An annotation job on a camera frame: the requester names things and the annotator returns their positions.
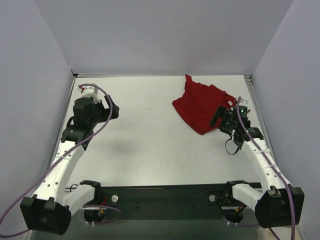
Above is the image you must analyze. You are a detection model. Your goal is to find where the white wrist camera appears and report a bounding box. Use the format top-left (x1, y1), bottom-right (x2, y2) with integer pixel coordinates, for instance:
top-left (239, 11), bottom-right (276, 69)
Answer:
top-left (78, 84), bottom-right (101, 104)
top-left (234, 96), bottom-right (248, 107)

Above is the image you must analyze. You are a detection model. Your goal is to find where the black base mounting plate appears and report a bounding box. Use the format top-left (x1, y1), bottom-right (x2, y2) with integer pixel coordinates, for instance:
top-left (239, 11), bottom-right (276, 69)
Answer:
top-left (83, 183), bottom-right (248, 224)

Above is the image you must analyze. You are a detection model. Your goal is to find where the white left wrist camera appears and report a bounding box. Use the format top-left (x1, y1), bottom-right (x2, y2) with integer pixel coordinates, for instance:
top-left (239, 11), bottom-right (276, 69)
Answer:
top-left (78, 84), bottom-right (101, 104)

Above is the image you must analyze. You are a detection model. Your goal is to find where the red t-shirt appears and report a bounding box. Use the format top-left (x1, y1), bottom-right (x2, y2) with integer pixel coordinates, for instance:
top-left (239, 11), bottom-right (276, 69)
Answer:
top-left (172, 74), bottom-right (236, 135)

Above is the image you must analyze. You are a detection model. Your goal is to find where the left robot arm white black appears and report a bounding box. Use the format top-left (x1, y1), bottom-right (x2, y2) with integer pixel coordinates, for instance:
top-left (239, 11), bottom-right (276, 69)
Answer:
top-left (20, 94), bottom-right (119, 235)

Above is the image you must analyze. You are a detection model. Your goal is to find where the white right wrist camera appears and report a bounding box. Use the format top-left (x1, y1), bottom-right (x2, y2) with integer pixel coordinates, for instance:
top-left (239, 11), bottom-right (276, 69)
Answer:
top-left (234, 96), bottom-right (248, 107)

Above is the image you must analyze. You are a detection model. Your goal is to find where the beige foam block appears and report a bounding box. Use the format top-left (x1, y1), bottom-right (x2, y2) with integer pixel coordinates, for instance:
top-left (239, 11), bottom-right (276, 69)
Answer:
top-left (257, 226), bottom-right (301, 240)

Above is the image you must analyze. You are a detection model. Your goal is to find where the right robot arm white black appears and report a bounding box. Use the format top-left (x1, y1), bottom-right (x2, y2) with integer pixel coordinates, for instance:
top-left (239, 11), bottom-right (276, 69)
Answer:
top-left (210, 105), bottom-right (305, 229)

